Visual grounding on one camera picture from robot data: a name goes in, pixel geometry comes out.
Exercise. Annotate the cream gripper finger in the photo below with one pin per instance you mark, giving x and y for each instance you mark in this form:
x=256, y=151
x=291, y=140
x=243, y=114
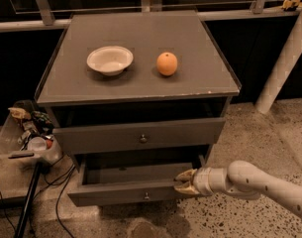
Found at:
x=186, y=176
x=186, y=189

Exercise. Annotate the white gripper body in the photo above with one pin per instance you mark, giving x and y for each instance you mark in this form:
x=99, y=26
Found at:
x=202, y=180

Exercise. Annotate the grey drawer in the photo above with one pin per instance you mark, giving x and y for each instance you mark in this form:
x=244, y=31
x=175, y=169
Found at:
x=120, y=178
x=138, y=136

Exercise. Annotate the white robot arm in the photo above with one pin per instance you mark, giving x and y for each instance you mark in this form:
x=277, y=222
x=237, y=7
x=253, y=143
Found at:
x=242, y=180

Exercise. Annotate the grey top drawer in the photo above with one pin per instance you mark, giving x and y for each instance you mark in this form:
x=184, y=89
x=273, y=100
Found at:
x=138, y=136

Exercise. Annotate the grey drawer cabinet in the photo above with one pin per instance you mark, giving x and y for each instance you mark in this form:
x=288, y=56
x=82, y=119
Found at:
x=74, y=95

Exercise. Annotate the orange fruit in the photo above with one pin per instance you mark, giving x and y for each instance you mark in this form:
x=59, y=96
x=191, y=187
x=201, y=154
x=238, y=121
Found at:
x=166, y=64

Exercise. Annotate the white bowl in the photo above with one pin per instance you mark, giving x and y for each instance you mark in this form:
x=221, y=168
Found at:
x=111, y=60

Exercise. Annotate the black pole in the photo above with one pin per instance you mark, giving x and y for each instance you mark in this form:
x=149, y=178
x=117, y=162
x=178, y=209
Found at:
x=26, y=209

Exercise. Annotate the clutter items in bin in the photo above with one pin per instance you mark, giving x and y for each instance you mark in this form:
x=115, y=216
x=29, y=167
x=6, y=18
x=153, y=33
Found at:
x=36, y=129

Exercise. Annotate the clear plastic bin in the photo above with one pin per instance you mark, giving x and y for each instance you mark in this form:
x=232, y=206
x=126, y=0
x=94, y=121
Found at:
x=10, y=149

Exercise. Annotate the white diagonal pole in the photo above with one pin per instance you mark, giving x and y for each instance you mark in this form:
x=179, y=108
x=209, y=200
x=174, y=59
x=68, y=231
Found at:
x=289, y=55

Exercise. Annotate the metal railing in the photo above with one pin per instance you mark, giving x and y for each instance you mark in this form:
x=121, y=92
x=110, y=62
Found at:
x=29, y=15

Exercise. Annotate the yellow clamp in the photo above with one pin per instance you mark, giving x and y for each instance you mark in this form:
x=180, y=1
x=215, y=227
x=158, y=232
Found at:
x=291, y=5

